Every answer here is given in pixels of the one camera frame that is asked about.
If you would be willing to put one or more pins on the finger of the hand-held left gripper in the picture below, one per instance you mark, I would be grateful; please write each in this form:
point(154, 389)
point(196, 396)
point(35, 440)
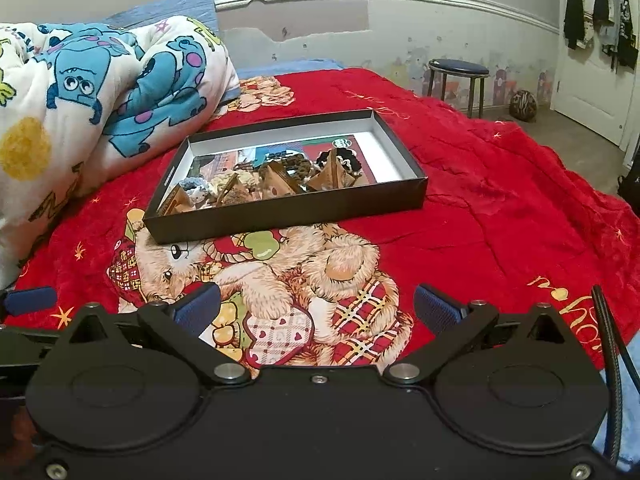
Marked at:
point(25, 337)
point(30, 301)

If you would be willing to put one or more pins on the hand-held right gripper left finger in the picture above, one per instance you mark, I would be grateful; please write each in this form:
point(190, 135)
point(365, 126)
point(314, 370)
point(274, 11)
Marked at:
point(197, 305)

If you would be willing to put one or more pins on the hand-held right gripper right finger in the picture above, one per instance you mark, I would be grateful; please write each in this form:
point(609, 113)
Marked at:
point(435, 305)

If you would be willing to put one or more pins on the light blue scrunchie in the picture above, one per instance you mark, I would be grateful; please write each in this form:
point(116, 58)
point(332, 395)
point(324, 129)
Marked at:
point(192, 186)

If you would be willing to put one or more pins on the black shallow cardboard box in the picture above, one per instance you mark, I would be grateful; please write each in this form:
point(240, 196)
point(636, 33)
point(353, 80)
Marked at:
point(280, 215)

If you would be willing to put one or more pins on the cream scrunchie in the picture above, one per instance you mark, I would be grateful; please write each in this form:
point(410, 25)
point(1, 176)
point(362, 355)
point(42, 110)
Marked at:
point(245, 176)

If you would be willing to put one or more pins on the black white-trimmed scrunchie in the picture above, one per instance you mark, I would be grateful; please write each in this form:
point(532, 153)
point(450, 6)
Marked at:
point(352, 160)

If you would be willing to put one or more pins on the brown lace-trimmed scrunchie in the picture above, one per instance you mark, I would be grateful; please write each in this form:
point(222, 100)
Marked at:
point(295, 164)

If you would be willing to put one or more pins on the red teddy bear blanket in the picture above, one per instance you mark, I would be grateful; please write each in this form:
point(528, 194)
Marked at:
point(500, 200)

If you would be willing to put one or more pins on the white blue monster blanket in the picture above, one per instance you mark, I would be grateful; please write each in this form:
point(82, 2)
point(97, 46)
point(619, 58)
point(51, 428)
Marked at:
point(75, 110)

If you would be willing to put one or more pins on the brown patterned ball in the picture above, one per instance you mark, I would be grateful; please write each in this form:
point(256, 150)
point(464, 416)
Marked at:
point(523, 105)

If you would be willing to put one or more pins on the light blue cloth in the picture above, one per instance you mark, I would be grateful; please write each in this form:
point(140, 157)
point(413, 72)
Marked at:
point(631, 430)

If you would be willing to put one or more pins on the black backpack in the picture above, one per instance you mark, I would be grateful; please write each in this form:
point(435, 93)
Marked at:
point(631, 180)

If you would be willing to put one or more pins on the round blue-seated stool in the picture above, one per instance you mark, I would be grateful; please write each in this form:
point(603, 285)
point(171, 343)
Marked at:
point(460, 66)

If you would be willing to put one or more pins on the blue bed sheet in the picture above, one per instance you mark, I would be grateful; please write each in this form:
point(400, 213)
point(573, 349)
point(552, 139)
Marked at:
point(290, 66)

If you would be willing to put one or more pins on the white door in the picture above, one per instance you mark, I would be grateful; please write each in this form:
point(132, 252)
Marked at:
point(585, 90)

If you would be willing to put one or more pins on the blue pillow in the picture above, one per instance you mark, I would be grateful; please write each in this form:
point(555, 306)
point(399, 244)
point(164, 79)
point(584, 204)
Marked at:
point(165, 7)

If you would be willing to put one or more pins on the hanging dark clothes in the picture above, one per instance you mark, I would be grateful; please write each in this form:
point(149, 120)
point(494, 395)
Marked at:
point(600, 5)

